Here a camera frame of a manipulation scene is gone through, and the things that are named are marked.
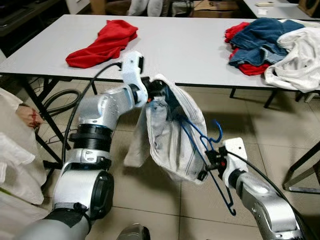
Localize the blue plastic hanger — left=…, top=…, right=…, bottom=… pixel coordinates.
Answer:
left=176, top=115, right=237, bottom=217

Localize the white denim jacket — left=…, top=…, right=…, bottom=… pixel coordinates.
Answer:
left=123, top=73, right=209, bottom=185

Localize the red shirt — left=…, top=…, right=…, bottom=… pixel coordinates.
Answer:
left=65, top=19, right=139, bottom=69

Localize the grey table with black legs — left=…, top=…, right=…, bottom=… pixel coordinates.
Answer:
left=242, top=0, right=320, bottom=21
left=0, top=14, right=320, bottom=168

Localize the plaid seat metal chair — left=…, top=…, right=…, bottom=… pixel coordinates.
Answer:
left=281, top=141, right=320, bottom=195

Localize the grey robot knee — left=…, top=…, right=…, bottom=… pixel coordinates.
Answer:
left=116, top=224, right=151, bottom=240

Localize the white crumpled garment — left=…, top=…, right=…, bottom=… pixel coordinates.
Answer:
left=263, top=20, right=320, bottom=94

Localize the white t-shirt with print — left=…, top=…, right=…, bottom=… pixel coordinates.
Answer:
left=0, top=87, right=49, bottom=223

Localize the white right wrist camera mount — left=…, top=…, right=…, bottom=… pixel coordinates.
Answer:
left=221, top=138, right=247, bottom=187

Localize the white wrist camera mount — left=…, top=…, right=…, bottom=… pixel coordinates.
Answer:
left=120, top=51, right=149, bottom=106
left=221, top=138, right=247, bottom=187

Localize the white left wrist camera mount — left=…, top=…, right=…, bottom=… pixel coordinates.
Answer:
left=120, top=51, right=149, bottom=106

